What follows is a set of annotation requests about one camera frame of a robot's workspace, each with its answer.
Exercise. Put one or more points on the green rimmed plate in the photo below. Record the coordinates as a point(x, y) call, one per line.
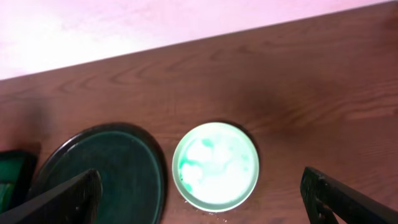
point(215, 167)

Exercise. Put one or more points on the black rectangular water tray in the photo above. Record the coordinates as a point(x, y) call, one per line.
point(17, 169)

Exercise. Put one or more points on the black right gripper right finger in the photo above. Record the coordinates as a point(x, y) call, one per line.
point(325, 198)

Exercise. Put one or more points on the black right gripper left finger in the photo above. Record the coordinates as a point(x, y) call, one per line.
point(74, 201)

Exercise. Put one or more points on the black round tray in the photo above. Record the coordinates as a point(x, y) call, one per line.
point(129, 162)

